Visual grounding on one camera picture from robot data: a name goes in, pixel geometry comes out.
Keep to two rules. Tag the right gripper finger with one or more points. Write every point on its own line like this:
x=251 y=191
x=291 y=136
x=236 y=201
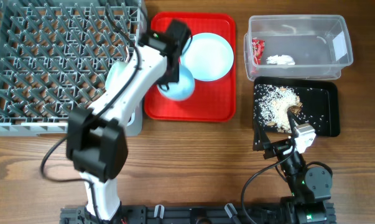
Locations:
x=293 y=122
x=261 y=141

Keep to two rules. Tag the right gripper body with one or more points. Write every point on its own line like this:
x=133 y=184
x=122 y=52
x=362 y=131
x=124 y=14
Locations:
x=277 y=149

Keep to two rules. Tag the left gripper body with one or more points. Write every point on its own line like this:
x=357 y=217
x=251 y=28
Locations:
x=173 y=76

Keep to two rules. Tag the light blue bowl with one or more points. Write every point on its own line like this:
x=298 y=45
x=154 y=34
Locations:
x=181 y=90

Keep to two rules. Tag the food scraps and rice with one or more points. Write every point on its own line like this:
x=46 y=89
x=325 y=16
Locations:
x=272 y=103

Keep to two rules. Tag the light blue plate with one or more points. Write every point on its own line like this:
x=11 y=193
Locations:
x=208 y=56

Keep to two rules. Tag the green bowl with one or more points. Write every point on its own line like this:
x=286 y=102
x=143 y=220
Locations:
x=116 y=70

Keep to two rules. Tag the white napkin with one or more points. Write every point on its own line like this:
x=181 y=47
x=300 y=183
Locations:
x=280 y=60

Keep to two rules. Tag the red snack wrapper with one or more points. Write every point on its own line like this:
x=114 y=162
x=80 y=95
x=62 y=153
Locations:
x=258 y=49

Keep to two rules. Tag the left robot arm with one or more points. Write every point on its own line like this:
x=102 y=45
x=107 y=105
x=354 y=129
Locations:
x=97 y=135

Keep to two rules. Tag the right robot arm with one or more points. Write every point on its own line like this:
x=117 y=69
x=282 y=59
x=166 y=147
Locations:
x=310 y=183

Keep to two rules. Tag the black waste tray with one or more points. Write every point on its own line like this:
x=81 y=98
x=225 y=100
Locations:
x=333 y=116

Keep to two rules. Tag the grey dishwasher rack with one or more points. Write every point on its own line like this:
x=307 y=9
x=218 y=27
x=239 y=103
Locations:
x=56 y=55

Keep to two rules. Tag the red serving tray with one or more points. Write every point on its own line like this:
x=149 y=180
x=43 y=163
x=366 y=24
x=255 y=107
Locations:
x=211 y=101

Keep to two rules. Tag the clear plastic bin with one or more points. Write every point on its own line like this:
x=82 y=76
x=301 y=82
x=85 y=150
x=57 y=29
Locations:
x=319 y=44

